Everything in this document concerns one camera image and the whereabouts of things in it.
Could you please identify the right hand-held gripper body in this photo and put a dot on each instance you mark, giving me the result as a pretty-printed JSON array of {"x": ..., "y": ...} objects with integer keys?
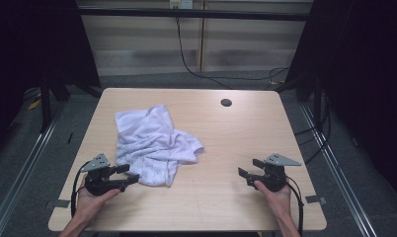
[{"x": 274, "y": 177}]

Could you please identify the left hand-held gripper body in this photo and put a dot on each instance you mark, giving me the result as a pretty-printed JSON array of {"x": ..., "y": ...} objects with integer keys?
[{"x": 94, "y": 186}]

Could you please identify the white cloth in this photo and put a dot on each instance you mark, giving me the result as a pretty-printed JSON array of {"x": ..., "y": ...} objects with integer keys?
[{"x": 153, "y": 144}]

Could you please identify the person's left hand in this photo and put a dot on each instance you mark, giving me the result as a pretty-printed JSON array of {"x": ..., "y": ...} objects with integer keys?
[{"x": 88, "y": 205}]

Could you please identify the person's right hand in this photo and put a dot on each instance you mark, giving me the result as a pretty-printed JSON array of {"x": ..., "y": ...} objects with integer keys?
[{"x": 278, "y": 202}]

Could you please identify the grey tape strip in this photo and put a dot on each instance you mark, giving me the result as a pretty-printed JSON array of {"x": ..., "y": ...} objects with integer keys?
[
  {"x": 60, "y": 203},
  {"x": 315, "y": 199}
]

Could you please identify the small black floor tape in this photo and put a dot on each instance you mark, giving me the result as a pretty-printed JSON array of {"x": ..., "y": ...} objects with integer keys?
[{"x": 70, "y": 138}]

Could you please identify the dark round table grommet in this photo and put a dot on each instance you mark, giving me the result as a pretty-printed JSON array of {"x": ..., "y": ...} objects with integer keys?
[{"x": 226, "y": 102}]

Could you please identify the black metal stand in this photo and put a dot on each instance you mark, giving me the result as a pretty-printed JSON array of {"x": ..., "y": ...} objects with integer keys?
[{"x": 45, "y": 105}]

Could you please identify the yellow floor scrap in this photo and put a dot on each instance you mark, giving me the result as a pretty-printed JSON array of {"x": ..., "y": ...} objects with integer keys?
[{"x": 34, "y": 104}]

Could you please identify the black curtain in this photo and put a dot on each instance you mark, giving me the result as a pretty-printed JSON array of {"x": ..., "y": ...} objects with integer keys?
[
  {"x": 32, "y": 42},
  {"x": 367, "y": 72}
]

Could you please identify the aluminium floor rail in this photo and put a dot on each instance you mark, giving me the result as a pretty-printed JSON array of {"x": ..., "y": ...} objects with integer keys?
[
  {"x": 338, "y": 174},
  {"x": 25, "y": 168}
]

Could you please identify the black horizontal frame bar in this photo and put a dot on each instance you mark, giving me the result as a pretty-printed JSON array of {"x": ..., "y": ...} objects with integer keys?
[{"x": 193, "y": 14}]

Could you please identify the white wall socket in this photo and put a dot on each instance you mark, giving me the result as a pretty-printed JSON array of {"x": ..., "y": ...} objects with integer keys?
[{"x": 181, "y": 3}]

